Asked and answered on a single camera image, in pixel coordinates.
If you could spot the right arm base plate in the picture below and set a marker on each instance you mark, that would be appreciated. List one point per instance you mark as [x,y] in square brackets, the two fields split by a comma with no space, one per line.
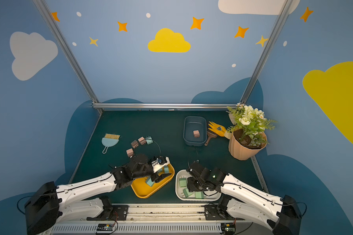
[214,213]

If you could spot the yellow plastic tray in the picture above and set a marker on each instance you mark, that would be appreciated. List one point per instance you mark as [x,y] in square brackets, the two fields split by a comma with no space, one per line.
[143,190]

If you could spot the white plastic tray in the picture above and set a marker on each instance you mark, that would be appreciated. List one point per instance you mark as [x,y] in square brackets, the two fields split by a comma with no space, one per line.
[210,196]

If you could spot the dark blue plastic bin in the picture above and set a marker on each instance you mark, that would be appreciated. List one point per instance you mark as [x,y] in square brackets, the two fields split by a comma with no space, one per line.
[192,123]

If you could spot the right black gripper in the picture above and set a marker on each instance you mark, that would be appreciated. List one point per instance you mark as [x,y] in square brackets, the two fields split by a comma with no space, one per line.
[192,179]

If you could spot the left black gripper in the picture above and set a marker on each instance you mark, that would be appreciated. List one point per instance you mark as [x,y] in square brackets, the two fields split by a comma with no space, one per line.
[157,175]

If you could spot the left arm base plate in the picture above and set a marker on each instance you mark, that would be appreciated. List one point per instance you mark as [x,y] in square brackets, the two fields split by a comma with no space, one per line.
[112,213]

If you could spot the yellow work glove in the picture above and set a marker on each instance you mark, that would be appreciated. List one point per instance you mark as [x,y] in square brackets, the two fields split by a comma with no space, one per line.
[217,129]

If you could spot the potted white flower plant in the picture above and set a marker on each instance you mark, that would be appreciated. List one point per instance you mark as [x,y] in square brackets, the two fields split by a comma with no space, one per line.
[248,131]

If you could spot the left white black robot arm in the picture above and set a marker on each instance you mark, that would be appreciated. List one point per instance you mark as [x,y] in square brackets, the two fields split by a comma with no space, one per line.
[52,204]

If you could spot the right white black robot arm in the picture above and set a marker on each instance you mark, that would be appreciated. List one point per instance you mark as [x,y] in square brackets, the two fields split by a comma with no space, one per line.
[281,215]

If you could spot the pink plug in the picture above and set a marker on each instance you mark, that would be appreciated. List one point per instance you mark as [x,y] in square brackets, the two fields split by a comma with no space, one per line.
[135,144]
[142,141]
[130,152]
[196,133]

